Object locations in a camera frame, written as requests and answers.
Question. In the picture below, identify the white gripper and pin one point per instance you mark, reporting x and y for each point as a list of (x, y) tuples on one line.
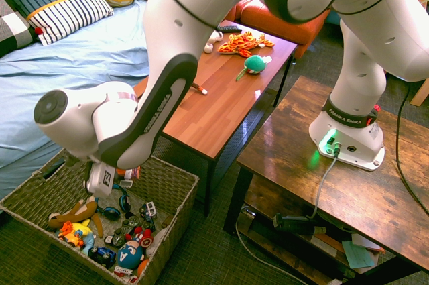
[(100, 179)]

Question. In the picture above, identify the orange ball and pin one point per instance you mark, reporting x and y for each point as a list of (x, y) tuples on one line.
[(142, 266)]

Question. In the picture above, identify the small white blue toy truck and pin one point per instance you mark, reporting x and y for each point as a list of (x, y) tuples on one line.
[(148, 213)]

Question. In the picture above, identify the white navy striped pillow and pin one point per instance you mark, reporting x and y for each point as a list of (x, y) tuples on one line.
[(67, 16)]

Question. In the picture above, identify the orange armchair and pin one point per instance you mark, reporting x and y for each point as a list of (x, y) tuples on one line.
[(278, 25)]

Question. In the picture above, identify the orange flame pattern plush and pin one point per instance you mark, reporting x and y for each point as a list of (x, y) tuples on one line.
[(243, 43)]

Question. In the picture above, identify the black white checked pillow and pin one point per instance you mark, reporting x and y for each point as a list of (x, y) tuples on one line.
[(13, 30)]

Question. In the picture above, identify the crochet fox toy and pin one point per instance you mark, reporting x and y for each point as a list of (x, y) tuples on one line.
[(200, 90)]

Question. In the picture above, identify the green round plush toy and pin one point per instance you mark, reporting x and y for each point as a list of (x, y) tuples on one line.
[(255, 63)]

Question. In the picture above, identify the black power strip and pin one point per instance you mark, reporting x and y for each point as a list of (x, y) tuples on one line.
[(293, 224)]

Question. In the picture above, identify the orange toy figure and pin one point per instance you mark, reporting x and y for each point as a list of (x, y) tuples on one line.
[(70, 233)]

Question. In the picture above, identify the light blue bed mattress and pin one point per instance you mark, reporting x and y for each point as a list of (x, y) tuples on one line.
[(67, 63)]

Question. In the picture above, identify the small white plush toy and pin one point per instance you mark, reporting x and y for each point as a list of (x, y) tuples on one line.
[(212, 42)]

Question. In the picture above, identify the woven wicker basket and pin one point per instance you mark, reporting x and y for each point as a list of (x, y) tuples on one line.
[(167, 191)]

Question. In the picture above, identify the white red toy bus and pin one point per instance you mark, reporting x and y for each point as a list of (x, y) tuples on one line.
[(123, 271)]

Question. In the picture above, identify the yellow plush toy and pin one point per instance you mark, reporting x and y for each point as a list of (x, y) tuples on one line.
[(85, 231)]

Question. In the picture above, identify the white franka robot arm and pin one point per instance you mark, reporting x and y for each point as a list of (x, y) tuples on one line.
[(187, 3)]

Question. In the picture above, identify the green paper sheet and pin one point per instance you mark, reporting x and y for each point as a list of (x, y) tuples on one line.
[(358, 255)]

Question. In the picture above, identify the brown plush dog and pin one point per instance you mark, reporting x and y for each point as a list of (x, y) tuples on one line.
[(83, 209)]

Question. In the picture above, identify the blue black headphones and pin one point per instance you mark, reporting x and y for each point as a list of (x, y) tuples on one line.
[(124, 202)]

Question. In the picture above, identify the black game controller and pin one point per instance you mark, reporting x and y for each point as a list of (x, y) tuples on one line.
[(125, 226)]

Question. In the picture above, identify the red wood coffee table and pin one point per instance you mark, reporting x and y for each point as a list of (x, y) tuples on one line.
[(218, 104)]

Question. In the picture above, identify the rustic brown wooden table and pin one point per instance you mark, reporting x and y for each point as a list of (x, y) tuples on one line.
[(335, 191)]

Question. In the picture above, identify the black remote control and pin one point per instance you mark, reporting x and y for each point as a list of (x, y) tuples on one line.
[(229, 28)]

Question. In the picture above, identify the grey plush toy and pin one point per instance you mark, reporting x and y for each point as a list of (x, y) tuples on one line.
[(157, 239)]

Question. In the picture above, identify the captain america plush doll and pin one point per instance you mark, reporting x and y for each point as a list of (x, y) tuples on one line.
[(129, 255)]

